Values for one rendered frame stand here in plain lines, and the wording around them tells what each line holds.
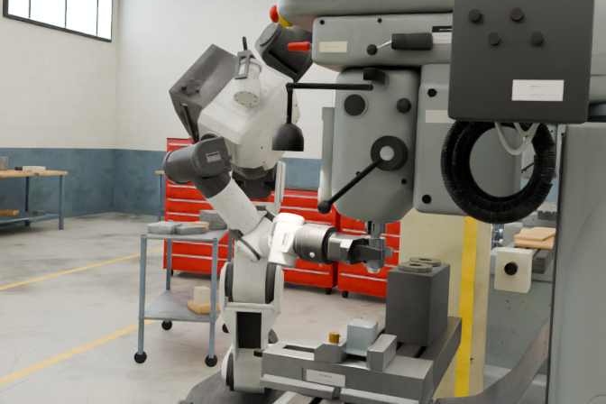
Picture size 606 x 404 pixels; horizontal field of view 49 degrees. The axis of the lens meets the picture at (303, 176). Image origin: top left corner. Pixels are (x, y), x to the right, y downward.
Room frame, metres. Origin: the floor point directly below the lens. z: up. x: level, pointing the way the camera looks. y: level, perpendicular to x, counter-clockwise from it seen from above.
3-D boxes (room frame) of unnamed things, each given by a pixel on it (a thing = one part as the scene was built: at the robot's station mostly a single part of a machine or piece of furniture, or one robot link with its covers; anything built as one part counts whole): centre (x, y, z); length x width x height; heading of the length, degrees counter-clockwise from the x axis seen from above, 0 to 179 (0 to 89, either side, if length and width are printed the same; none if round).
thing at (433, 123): (1.37, -0.34, 1.47); 0.24 x 0.19 x 0.26; 159
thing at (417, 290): (1.82, -0.34, 1.05); 0.22 x 0.12 x 0.20; 155
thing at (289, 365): (1.39, -0.11, 1.01); 0.35 x 0.15 x 0.11; 70
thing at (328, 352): (1.39, -0.09, 1.04); 0.12 x 0.06 x 0.04; 160
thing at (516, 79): (1.02, -0.32, 1.62); 0.20 x 0.09 x 0.21; 69
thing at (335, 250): (1.49, -0.09, 1.23); 0.13 x 0.12 x 0.10; 148
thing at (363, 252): (1.41, -0.15, 1.24); 0.06 x 0.02 x 0.03; 58
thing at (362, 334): (1.38, -0.14, 1.07); 0.06 x 0.05 x 0.06; 160
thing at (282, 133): (1.48, 0.04, 1.48); 0.07 x 0.07 x 0.06
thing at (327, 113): (1.48, -0.06, 1.45); 0.04 x 0.04 x 0.21; 69
